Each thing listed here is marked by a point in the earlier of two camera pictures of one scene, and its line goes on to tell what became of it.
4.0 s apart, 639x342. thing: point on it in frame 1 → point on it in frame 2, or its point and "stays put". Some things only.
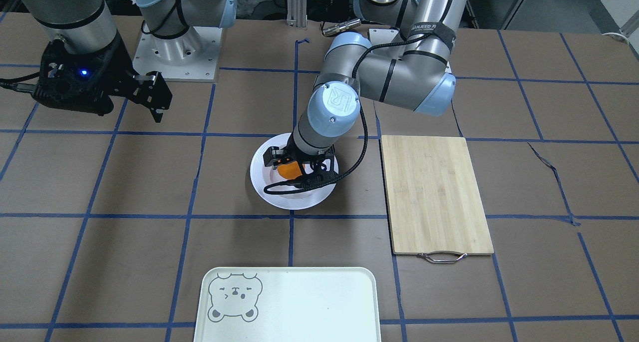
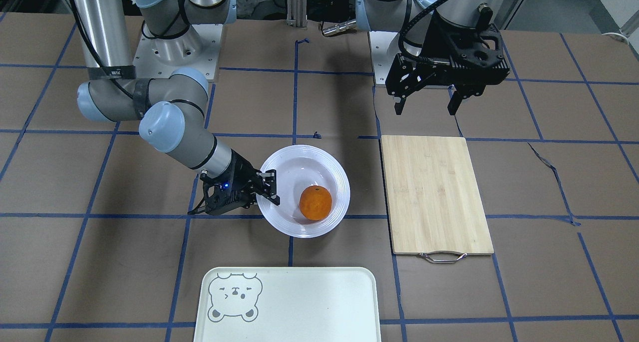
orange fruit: (290, 171) → (315, 202)
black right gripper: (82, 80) → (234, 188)
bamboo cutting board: (436, 209) stays put
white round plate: (261, 176) → (298, 168)
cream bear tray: (288, 304) stays put
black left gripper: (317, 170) → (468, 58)
